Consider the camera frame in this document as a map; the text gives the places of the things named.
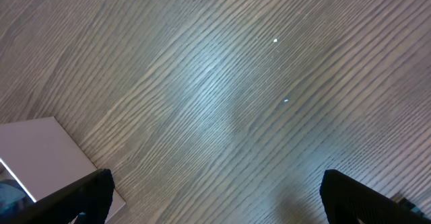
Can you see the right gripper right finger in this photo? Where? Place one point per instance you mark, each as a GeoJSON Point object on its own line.
{"type": "Point", "coordinates": [346, 200]}

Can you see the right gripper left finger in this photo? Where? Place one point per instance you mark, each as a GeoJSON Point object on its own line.
{"type": "Point", "coordinates": [87, 200]}

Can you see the open white cardboard box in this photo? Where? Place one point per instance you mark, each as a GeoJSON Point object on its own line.
{"type": "Point", "coordinates": [42, 158]}

